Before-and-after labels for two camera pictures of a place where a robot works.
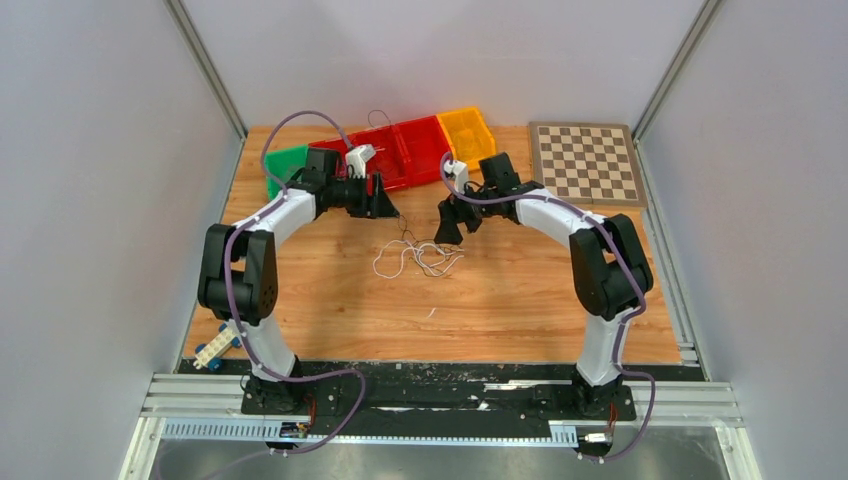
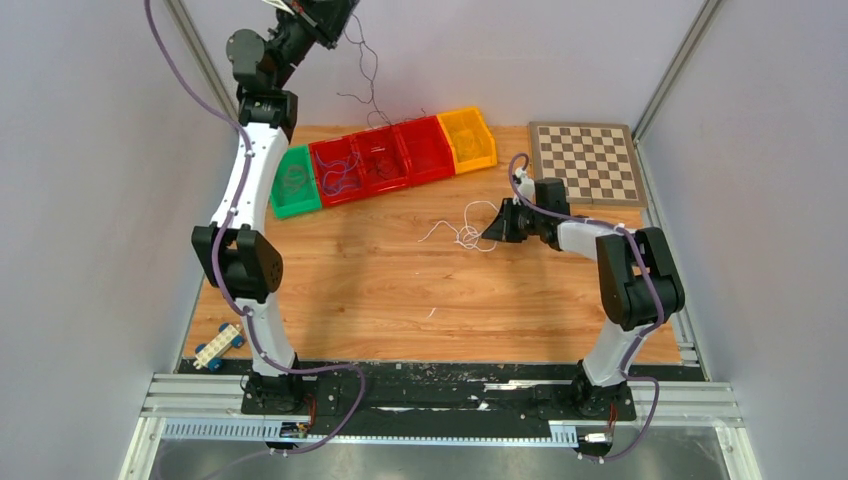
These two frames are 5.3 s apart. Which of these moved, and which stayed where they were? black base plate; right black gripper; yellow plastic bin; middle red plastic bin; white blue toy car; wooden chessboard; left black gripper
Moved: left black gripper; right black gripper
Stayed: black base plate; white blue toy car; middle red plastic bin; yellow plastic bin; wooden chessboard
